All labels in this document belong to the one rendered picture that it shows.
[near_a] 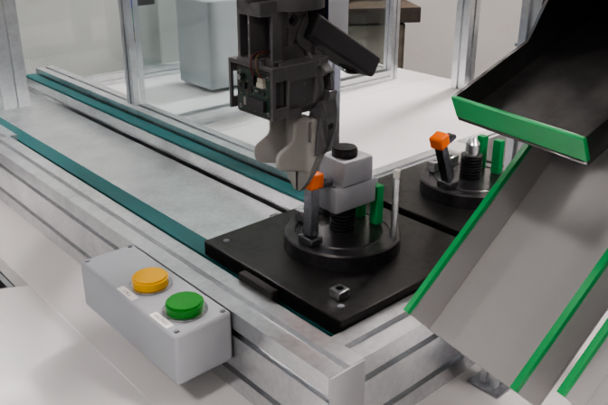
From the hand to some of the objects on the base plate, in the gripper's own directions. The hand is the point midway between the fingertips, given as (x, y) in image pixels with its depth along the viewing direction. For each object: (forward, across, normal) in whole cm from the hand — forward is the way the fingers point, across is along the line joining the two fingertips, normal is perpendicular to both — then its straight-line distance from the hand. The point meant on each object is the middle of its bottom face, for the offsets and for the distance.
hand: (304, 177), depth 78 cm
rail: (+21, -28, -9) cm, 36 cm away
